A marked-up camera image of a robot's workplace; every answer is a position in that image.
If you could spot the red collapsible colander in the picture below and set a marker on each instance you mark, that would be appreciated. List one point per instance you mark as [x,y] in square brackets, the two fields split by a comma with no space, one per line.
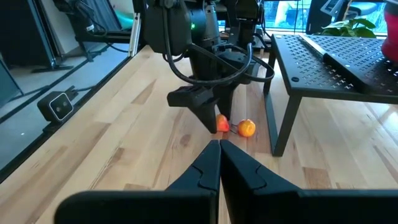
[391,31]

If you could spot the black aluminium table frame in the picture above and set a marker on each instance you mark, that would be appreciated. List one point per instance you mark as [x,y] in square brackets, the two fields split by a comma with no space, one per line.
[77,99]

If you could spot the black table-level camera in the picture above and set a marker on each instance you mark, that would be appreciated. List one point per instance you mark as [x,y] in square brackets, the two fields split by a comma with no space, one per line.
[56,106]

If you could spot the large window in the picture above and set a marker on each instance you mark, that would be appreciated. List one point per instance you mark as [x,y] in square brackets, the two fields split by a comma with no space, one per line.
[280,15]

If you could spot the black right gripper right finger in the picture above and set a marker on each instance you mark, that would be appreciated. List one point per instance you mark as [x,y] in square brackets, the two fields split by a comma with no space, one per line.
[311,208]

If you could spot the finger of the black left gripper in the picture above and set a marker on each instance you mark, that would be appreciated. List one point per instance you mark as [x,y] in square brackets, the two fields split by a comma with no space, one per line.
[199,98]
[228,96]

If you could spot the grey office chair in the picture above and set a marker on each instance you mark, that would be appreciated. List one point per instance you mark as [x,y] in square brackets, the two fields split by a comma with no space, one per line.
[351,7]

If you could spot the black desk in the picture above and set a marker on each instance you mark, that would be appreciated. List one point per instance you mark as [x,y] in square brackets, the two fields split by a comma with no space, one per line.
[18,31]

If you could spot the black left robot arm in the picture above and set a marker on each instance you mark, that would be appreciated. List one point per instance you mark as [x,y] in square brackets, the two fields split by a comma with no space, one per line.
[202,18]

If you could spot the small orange fruit cluster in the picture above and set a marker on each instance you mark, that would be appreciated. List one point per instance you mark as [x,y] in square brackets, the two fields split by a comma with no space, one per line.
[223,124]

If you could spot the green leafy potted plant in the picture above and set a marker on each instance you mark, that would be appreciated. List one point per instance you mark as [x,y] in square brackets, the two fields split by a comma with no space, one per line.
[348,28]

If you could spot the black perforated metal stand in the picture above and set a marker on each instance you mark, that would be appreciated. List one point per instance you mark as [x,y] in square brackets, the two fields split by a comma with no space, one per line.
[298,62]

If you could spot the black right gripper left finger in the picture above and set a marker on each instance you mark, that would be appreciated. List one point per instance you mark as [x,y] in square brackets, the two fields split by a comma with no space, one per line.
[140,207]

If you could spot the silver aluminium strut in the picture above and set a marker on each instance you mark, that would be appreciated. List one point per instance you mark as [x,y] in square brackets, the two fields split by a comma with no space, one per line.
[135,34]

